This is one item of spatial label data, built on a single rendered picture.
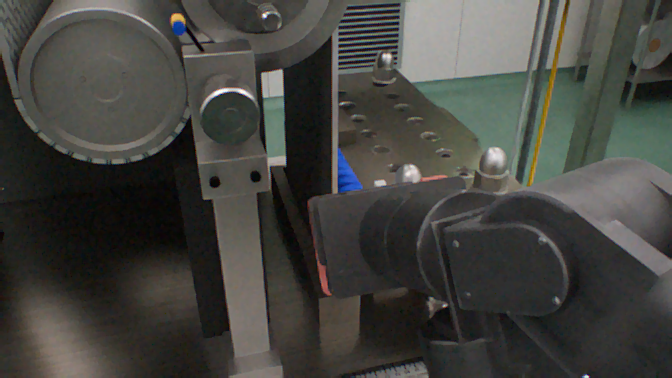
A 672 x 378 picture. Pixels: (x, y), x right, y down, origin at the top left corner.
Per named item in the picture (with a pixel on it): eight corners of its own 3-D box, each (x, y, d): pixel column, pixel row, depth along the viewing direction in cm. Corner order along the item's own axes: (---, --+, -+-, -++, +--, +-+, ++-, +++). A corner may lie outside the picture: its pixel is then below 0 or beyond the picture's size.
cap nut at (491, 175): (481, 199, 56) (488, 159, 54) (465, 180, 59) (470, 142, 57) (514, 193, 57) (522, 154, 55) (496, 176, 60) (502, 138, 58)
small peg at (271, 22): (281, 9, 38) (283, 30, 39) (273, 0, 40) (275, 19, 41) (260, 12, 38) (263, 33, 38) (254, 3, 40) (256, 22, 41)
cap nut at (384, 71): (376, 85, 83) (377, 54, 80) (368, 76, 86) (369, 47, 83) (399, 82, 83) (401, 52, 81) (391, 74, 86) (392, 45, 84)
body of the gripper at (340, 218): (467, 266, 40) (524, 281, 33) (327, 296, 38) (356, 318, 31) (453, 175, 40) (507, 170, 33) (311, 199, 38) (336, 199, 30)
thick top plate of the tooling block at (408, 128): (384, 278, 55) (387, 227, 52) (297, 115, 88) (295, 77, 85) (530, 251, 59) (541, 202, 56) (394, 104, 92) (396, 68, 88)
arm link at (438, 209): (524, 175, 26) (412, 206, 25) (557, 317, 27) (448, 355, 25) (460, 180, 33) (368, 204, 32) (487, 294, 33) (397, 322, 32)
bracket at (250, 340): (231, 390, 53) (185, 74, 36) (223, 340, 58) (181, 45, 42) (283, 378, 54) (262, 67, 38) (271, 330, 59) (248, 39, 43)
